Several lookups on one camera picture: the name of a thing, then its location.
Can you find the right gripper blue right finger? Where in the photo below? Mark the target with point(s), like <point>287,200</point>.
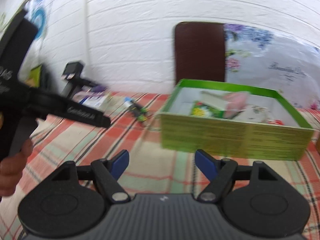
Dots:
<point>223,169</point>

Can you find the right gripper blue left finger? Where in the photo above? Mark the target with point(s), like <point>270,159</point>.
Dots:
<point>116,166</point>

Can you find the clear bag with pink contents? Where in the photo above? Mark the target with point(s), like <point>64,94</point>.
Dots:
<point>236,102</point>

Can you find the white patterned drawstring pouch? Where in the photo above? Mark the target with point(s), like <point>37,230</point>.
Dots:
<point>256,114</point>

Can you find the person's left hand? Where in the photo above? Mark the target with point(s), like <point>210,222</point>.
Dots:
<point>12,168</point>

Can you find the green cardboard box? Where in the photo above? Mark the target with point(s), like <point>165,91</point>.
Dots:
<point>182,131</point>

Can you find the black green markers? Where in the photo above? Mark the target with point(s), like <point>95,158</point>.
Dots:
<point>139,112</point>

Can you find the spare black handheld gripper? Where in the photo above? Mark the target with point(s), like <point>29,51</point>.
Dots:
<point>75,83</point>

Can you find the colourful card pack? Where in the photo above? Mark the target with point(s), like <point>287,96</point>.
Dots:
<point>202,110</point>

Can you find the green flat box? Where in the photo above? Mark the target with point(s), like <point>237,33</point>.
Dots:
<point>213,100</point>

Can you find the white blue HP box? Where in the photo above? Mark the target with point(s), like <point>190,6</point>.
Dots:
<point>96,101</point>

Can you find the purple small object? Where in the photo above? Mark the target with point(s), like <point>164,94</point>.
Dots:
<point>99,89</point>

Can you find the blue paper fan decoration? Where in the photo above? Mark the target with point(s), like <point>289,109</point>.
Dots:
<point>37,15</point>

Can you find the dark brown headboard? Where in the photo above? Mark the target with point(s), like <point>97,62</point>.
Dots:
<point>199,49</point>

